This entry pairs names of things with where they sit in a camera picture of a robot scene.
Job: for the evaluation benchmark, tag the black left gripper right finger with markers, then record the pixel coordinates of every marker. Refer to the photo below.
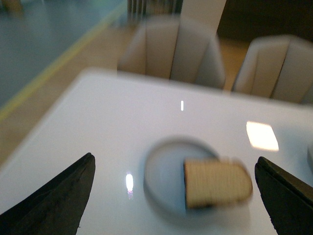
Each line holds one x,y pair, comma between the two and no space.
287,199

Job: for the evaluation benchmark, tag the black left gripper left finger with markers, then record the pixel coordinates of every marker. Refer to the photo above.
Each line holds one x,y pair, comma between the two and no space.
57,207

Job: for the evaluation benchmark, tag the slice of toast bread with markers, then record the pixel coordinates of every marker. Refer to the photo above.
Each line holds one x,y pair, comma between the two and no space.
215,183

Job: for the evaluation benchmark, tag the light blue round plate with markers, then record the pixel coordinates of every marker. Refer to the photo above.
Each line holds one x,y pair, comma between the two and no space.
164,172

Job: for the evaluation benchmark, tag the beige chair right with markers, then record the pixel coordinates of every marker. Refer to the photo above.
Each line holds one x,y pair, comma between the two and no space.
278,67

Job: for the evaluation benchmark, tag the beige chair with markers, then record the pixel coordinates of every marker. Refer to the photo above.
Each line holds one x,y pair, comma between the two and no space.
278,67
177,49

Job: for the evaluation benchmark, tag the dark kitchen cabinet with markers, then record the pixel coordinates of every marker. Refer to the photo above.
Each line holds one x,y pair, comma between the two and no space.
246,20

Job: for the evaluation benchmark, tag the beige chair left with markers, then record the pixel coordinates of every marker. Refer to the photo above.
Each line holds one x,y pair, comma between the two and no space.
177,49

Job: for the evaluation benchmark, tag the white pillar cabinet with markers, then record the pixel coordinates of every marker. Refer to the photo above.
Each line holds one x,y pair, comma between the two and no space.
206,12

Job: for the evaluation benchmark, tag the grey curtain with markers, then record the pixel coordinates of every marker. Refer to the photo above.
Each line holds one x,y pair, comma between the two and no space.
138,9

